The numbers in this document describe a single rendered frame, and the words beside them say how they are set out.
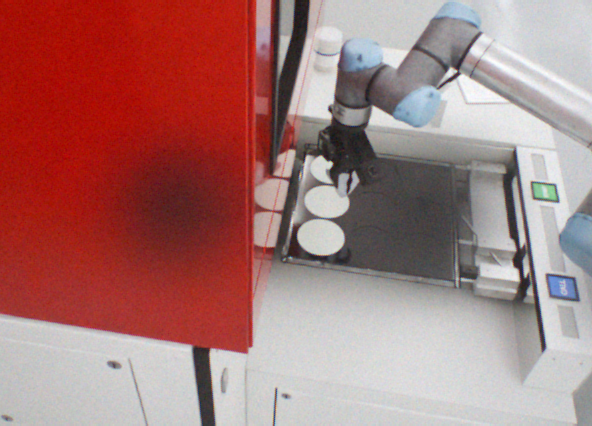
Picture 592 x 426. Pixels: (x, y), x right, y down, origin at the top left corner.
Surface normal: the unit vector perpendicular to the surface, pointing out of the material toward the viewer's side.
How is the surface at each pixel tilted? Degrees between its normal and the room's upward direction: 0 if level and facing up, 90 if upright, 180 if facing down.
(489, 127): 0
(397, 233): 0
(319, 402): 90
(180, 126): 90
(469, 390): 0
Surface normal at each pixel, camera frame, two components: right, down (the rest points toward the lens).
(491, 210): 0.04, -0.69
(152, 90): -0.15, 0.71
